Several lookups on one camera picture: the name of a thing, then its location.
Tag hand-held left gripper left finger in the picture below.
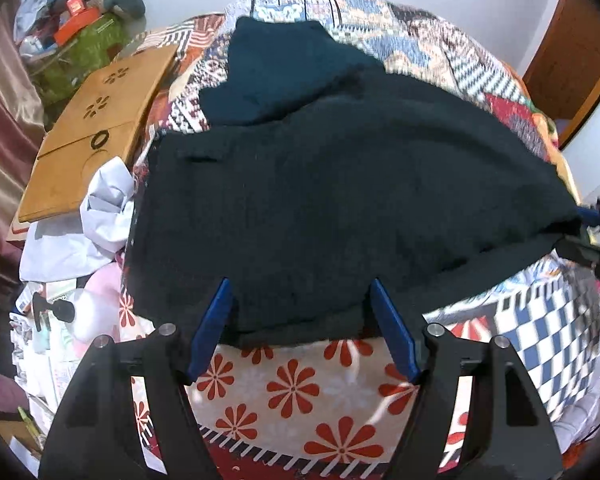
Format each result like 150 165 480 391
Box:
37 277 234 480

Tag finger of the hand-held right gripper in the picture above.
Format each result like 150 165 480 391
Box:
553 237 600 306
577 198 600 239

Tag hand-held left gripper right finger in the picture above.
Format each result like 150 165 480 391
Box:
371 278 565 480

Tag black pants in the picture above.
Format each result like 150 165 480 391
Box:
125 16 583 348

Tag patchwork printed blanket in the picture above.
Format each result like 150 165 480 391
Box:
115 0 600 480

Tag pink bottle with black pump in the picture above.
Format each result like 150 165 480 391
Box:
67 262 126 356

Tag wooden door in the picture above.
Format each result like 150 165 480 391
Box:
522 0 600 151

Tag black plastic dispenser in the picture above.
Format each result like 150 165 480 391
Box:
32 294 76 331

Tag white cloth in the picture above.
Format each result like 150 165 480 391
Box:
19 157 136 281

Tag pile of papers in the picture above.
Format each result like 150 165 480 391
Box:
10 280 81 431

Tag dark red cloth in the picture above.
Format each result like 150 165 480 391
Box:
0 330 31 416

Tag wooden lap desk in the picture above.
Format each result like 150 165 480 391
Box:
17 42 181 223

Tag striped pink curtain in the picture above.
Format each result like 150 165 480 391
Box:
0 5 46 261

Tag green patterned bag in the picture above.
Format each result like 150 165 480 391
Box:
30 12 136 106

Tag orange box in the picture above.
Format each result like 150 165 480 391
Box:
54 9 103 45

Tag pile of light clothes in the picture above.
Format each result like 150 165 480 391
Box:
15 0 81 51

